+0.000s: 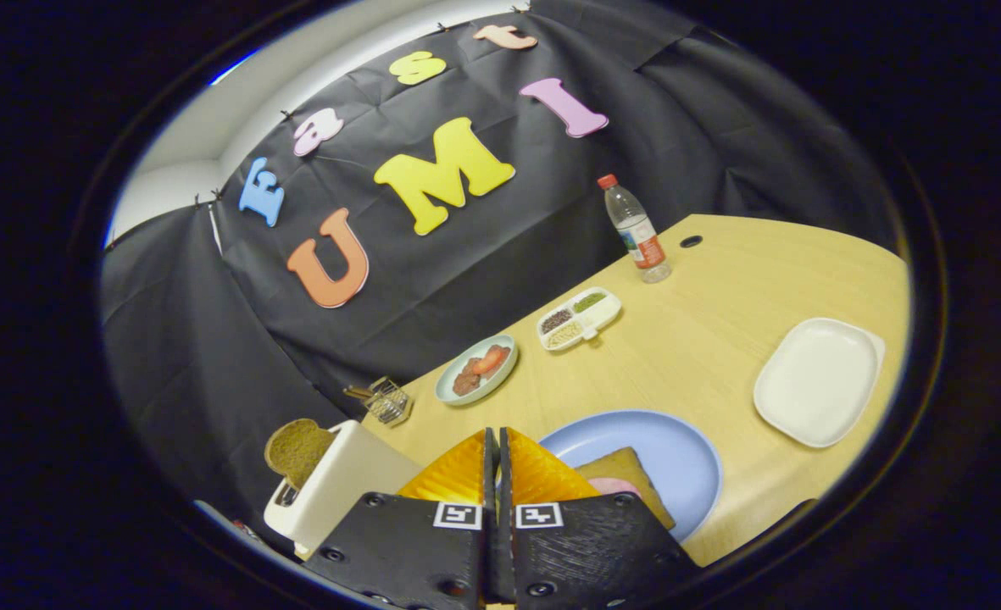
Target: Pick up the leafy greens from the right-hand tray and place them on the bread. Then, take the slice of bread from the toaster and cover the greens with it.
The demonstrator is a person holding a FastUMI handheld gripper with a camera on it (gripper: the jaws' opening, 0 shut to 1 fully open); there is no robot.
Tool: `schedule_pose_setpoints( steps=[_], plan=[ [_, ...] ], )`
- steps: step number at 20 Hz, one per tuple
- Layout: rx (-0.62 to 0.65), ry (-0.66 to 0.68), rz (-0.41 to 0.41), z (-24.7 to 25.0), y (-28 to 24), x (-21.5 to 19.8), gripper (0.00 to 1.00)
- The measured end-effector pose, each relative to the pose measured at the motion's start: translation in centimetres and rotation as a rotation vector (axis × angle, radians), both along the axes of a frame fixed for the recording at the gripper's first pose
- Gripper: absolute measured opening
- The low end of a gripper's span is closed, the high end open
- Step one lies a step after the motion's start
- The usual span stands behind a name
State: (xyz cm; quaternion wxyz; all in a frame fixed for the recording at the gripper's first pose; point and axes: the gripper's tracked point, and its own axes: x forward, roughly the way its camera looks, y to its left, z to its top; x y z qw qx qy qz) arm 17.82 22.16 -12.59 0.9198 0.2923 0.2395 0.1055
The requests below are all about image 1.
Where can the white divided condiment tray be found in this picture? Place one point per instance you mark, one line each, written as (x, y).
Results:
(602, 313)

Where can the pale green round plate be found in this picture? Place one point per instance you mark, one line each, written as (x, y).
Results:
(449, 390)

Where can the brown meat slice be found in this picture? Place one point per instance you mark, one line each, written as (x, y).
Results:
(466, 381)

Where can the clear water bottle red cap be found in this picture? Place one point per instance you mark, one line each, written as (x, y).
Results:
(640, 237)

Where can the blue round plate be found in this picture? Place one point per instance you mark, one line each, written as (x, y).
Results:
(678, 457)

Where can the white toaster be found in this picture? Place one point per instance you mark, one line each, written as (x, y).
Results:
(347, 474)

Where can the red tomato slice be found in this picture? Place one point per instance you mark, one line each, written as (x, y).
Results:
(492, 359)

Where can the black backdrop cloth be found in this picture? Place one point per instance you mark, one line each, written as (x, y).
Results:
(212, 356)

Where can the brown toast slice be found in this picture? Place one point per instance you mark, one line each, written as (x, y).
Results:
(297, 449)
(627, 466)

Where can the pink ham slice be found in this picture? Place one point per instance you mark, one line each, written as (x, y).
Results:
(614, 486)

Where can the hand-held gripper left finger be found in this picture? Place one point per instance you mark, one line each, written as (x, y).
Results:
(407, 551)

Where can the white rectangular plate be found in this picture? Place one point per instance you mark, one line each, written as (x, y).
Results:
(818, 381)

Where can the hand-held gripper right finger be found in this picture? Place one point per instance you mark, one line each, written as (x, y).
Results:
(593, 551)

